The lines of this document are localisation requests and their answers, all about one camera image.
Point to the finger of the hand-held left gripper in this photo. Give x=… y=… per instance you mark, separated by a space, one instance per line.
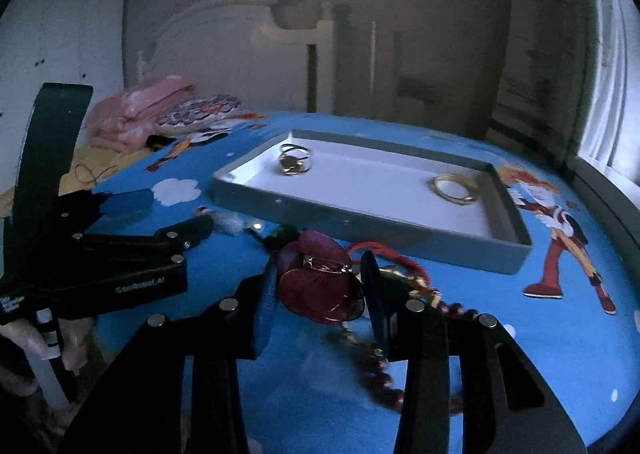
x=165 y=236
x=125 y=203

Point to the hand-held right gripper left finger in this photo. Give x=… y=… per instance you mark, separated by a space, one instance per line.
x=265 y=306

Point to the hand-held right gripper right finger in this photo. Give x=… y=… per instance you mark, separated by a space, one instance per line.
x=376 y=306

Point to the red shell brooch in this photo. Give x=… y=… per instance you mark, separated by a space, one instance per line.
x=315 y=294

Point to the green pendant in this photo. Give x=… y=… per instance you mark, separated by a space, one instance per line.
x=286 y=234

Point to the grey shallow tray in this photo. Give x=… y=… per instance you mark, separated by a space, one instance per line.
x=375 y=184

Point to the person's left hand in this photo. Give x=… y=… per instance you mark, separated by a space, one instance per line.
x=76 y=349

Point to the yellow bed sheet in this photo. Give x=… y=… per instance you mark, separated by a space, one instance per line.
x=115 y=161

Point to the pink folded blanket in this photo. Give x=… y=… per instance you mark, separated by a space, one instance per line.
x=130 y=119

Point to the white wardrobe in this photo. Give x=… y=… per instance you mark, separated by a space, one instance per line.
x=60 y=34

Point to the blue cartoon blanket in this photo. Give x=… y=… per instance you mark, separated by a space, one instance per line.
x=475 y=284

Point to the patterned folded cloth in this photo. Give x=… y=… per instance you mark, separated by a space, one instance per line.
x=200 y=114

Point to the gold bangles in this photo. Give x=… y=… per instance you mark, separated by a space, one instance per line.
x=467 y=197

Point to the white headboard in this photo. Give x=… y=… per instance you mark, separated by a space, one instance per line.
x=215 y=54

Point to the grey striped curtain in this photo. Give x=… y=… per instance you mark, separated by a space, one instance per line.
x=535 y=59

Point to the white sheer curtain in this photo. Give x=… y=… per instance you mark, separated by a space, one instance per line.
x=610 y=84

